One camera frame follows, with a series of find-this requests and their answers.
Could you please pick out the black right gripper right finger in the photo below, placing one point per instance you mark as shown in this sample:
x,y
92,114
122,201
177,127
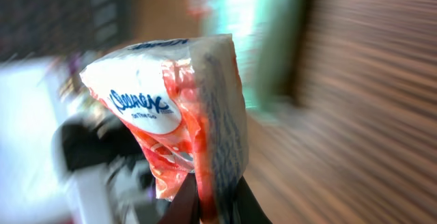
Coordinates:
x,y
246,209

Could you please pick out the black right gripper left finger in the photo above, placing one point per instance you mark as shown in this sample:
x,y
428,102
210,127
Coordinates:
x,y
184,209

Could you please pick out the light green wet wipes pack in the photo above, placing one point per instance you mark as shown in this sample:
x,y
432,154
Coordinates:
x,y
266,35

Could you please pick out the grey plastic shopping basket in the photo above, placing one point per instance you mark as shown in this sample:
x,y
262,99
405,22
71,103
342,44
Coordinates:
x,y
34,28

